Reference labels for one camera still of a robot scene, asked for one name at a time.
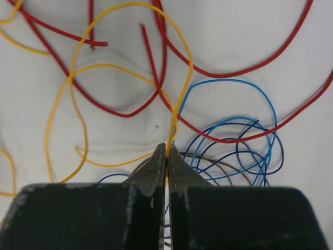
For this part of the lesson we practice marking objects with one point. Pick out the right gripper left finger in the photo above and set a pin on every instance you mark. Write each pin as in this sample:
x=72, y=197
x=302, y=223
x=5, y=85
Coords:
x=126, y=215

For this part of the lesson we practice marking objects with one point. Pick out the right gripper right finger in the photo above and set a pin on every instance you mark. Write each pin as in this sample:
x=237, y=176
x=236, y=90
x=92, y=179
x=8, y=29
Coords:
x=204, y=216

